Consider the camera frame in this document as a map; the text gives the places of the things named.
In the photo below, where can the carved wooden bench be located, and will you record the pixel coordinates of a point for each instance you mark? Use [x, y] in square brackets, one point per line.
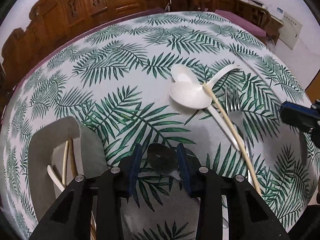
[55, 22]

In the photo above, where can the purple seat cushion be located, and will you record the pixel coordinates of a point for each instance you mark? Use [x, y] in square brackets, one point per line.
[248, 26]

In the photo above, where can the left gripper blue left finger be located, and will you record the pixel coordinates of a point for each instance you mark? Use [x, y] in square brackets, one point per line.
[136, 158]

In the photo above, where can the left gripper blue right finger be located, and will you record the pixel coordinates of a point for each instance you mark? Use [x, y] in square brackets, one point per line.
[183, 167]

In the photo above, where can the wooden side table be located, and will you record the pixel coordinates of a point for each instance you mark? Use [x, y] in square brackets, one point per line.
[273, 27]

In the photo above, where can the white ceramic soup spoon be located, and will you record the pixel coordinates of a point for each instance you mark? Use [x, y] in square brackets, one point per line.
[187, 90]

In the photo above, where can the grey rectangular utensil tray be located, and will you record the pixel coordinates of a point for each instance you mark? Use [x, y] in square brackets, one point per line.
[67, 162]

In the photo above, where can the white wall electrical box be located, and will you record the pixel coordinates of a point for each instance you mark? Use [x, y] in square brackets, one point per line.
[290, 31]

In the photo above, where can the small metal spoon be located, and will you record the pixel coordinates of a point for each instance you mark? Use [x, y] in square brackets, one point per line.
[163, 160]

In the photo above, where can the palm leaf tablecloth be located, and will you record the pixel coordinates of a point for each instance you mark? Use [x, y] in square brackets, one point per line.
[116, 82]

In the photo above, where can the metal fork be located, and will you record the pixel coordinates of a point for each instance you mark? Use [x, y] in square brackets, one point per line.
[236, 115]

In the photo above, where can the carved wooden armchair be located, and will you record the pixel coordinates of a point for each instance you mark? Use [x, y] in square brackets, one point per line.
[254, 14]

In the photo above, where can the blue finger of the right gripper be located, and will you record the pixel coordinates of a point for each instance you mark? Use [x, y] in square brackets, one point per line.
[301, 117]

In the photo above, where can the white plastic fork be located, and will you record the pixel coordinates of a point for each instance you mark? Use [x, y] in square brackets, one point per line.
[55, 179]

